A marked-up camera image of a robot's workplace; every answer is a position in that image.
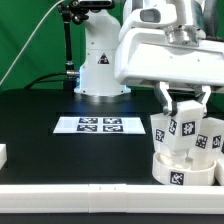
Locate white right fence bar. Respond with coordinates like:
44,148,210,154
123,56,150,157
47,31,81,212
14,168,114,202
215,157,224,186

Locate white cable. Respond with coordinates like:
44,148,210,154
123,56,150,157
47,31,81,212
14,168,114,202
0,0,66,87

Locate white front fence bar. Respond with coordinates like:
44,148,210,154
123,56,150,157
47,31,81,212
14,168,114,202
0,184,224,214

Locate paper sheet with markers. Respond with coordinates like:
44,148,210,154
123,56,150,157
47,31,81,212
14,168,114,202
53,116,145,134

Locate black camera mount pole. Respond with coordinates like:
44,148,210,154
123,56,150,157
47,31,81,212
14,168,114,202
58,0,115,91

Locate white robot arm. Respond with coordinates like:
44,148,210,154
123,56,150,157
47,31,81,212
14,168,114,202
78,0,224,115

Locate black cables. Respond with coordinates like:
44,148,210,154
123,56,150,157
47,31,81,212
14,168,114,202
23,71,80,90

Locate round white stool seat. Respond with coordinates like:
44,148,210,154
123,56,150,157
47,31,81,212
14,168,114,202
152,152,217,186

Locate white left fence bar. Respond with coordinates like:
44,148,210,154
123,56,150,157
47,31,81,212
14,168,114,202
0,144,7,170

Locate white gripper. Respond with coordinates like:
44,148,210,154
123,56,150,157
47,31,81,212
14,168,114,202
114,28,224,116

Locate white fence bar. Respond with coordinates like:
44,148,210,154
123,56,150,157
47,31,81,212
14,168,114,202
215,157,224,186
0,184,224,214
0,144,7,170

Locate green backdrop curtain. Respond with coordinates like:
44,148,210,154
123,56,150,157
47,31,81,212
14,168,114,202
0,0,224,111

